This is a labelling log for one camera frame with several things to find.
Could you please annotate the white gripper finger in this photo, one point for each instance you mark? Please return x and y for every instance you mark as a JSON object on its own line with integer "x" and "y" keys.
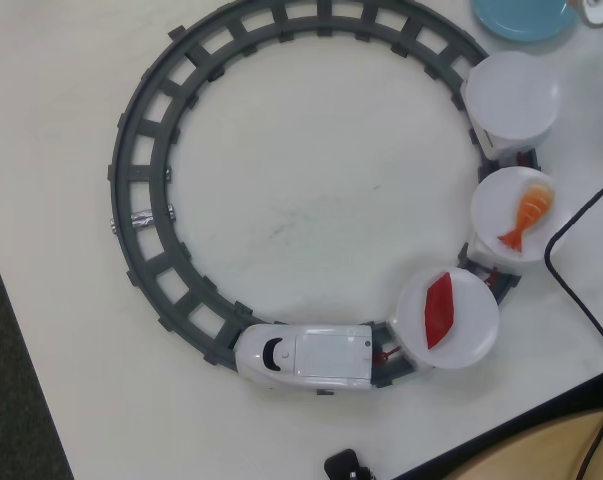
{"x": 595, "y": 15}

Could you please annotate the blue dish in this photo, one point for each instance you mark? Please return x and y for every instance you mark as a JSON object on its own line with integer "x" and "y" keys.
{"x": 521, "y": 20}

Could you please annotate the orange shrimp sushi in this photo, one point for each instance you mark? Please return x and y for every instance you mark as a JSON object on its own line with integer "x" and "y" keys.
{"x": 531, "y": 205}

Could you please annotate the red tuna sushi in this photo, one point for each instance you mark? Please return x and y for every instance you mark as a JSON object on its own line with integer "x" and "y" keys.
{"x": 438, "y": 310}

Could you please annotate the white toy Shinkansen locomotive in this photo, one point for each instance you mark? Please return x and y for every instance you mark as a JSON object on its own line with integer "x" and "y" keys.
{"x": 331, "y": 355}

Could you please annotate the white round plate with shrimp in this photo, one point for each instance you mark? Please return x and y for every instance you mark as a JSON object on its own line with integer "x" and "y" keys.
{"x": 496, "y": 200}

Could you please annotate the white round plate with tuna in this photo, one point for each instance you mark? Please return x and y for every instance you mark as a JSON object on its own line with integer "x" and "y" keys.
{"x": 471, "y": 310}

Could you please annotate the white wagon carrying tuna plate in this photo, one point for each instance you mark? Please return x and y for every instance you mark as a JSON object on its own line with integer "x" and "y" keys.
{"x": 397, "y": 345}

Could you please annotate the light wooden furniture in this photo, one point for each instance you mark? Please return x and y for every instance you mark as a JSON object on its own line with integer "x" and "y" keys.
{"x": 531, "y": 450}

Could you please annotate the gray circular toy train track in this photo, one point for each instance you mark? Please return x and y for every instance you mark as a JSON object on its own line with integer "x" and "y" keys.
{"x": 146, "y": 171}

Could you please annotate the aluminium foil strip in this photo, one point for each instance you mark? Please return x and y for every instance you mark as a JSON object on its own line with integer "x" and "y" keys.
{"x": 142, "y": 220}

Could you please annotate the black plastic clamp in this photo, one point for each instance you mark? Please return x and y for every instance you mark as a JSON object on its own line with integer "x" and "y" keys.
{"x": 341, "y": 462}

